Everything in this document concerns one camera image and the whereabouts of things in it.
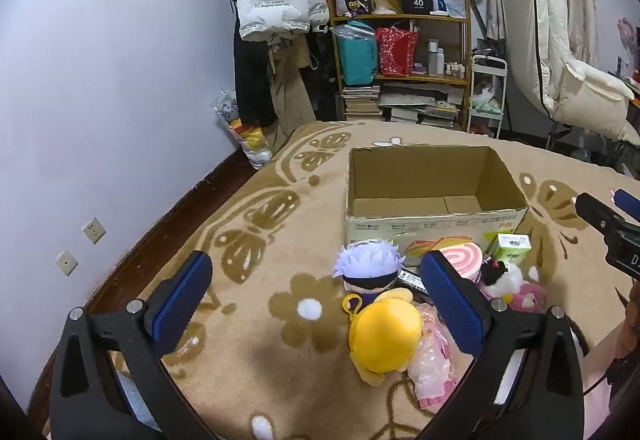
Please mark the red patterned bag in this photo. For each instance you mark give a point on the red patterned bag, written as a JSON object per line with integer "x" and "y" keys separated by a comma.
{"x": 396, "y": 51}

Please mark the white fluffy plush toy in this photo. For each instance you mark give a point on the white fluffy plush toy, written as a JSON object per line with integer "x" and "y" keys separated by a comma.
{"x": 510, "y": 280}

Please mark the green white carton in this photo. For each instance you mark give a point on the green white carton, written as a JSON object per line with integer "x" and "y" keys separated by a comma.
{"x": 510, "y": 247}

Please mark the white wall socket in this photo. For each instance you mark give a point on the white wall socket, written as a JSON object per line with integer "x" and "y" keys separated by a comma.
{"x": 66, "y": 262}
{"x": 93, "y": 230}

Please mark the pile of papers and books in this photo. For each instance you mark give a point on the pile of papers and books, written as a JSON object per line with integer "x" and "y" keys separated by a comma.
{"x": 422, "y": 108}

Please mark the pink bear plush toy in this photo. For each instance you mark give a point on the pink bear plush toy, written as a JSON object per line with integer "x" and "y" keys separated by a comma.
{"x": 530, "y": 297}

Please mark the tall white bottles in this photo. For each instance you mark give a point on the tall white bottles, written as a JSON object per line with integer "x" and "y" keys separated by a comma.
{"x": 436, "y": 58}

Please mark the clear plastic bag of toys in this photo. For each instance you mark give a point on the clear plastic bag of toys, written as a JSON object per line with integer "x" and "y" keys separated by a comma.
{"x": 245, "y": 135}

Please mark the grey-haired plush doll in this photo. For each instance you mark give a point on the grey-haired plush doll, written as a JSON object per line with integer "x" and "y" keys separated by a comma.
{"x": 362, "y": 262}

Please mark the black hanging garment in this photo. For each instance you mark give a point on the black hanging garment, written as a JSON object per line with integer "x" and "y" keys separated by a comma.
{"x": 252, "y": 80}

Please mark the stack of books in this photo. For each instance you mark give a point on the stack of books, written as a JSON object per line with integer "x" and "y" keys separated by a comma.
{"x": 361, "y": 103}

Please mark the pink round decoration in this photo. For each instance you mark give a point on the pink round decoration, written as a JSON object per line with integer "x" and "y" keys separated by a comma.
{"x": 627, "y": 33}

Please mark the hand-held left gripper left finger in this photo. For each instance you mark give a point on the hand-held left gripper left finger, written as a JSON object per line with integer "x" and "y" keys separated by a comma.
{"x": 182, "y": 300}

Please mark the row of small bottles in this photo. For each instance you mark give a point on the row of small bottles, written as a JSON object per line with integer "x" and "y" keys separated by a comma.
{"x": 456, "y": 69}

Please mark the black flat packet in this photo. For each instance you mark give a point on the black flat packet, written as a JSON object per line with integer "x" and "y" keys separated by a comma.
{"x": 412, "y": 281}

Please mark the yellow plush toy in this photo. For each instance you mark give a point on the yellow plush toy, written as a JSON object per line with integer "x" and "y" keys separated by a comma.
{"x": 387, "y": 335}

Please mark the person's right forearm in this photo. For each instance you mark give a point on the person's right forearm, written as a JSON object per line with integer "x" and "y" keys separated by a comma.
{"x": 607, "y": 385}

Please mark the cat plush toy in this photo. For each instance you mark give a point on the cat plush toy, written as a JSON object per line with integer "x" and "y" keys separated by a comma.
{"x": 484, "y": 93}

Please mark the pink swirl roll plush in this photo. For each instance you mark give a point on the pink swirl roll plush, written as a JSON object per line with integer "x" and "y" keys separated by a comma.
{"x": 462, "y": 257}

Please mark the white metal cart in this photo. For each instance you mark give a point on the white metal cart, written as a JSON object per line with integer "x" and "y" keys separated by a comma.
{"x": 490, "y": 65}

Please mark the wooden shelf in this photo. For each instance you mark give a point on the wooden shelf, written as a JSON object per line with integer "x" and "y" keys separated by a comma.
{"x": 400, "y": 79}

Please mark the pink plastic-wrapped plush toy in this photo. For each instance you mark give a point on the pink plastic-wrapped plush toy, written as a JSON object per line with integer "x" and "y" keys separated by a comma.
{"x": 432, "y": 365}

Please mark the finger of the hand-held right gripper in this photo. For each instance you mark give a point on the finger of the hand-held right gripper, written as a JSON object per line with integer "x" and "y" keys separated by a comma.
{"x": 629, "y": 202}
{"x": 597, "y": 212}

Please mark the cream padded recliner chair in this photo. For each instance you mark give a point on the cream padded recliner chair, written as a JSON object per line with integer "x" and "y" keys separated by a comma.
{"x": 565, "y": 45}

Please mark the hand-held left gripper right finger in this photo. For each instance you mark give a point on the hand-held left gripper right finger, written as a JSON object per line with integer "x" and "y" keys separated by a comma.
{"x": 452, "y": 300}

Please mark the beige floral blanket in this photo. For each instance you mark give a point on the beige floral blanket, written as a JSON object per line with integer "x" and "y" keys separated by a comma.
{"x": 280, "y": 340}

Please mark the beige hanging garment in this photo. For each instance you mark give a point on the beige hanging garment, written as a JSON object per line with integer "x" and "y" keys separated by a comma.
{"x": 290, "y": 90}

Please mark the teal bag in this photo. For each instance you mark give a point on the teal bag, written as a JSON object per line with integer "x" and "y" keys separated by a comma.
{"x": 356, "y": 55}

